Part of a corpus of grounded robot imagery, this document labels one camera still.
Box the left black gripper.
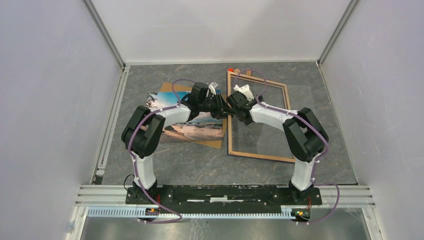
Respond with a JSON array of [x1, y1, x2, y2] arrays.
[[199, 93, 236, 121]]

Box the beach landscape photo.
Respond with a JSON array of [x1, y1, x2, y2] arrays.
[[146, 92, 225, 143]]

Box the wooden picture frame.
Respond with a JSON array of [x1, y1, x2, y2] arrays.
[[226, 71, 295, 164]]

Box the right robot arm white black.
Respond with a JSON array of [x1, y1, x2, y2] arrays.
[[226, 91, 329, 204]]

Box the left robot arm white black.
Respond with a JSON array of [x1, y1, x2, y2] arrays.
[[121, 82, 235, 204]]

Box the brown cardboard backing board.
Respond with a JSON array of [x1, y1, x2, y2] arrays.
[[159, 82, 229, 150]]

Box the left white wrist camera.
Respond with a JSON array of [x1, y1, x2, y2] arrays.
[[208, 82, 219, 97]]

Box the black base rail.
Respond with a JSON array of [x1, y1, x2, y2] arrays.
[[125, 184, 323, 214]]

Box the white cable duct strip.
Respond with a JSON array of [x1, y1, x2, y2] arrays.
[[87, 206, 296, 220]]

